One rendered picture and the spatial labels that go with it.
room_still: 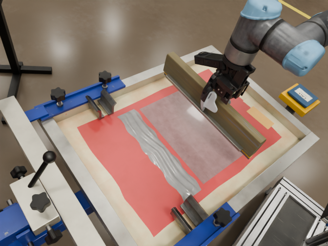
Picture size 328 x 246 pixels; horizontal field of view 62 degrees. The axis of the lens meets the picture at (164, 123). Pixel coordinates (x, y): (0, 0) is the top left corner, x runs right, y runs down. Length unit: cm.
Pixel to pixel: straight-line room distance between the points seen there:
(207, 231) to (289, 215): 118
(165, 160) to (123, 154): 13
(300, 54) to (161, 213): 52
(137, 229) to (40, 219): 25
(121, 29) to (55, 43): 67
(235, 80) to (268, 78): 226
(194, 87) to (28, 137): 49
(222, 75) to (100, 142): 42
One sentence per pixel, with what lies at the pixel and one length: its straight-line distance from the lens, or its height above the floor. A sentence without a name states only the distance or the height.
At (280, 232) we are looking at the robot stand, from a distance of 184.
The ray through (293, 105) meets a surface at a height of 94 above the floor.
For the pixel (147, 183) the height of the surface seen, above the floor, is 96.
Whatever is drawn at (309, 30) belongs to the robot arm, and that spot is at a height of 143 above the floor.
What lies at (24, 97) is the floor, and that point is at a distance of 233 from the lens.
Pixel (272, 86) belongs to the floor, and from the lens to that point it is 293.
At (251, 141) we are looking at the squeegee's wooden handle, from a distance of 80.
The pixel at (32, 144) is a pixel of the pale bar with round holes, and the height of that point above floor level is 104.
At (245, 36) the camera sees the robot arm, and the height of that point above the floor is 137.
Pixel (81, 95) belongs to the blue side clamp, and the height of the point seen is 100.
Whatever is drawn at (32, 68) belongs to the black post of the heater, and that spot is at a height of 4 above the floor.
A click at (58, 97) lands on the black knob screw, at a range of 87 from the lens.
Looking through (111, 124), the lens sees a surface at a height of 96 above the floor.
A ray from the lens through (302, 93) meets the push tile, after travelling 132.
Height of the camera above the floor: 170
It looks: 51 degrees down
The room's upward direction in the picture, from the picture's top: 17 degrees clockwise
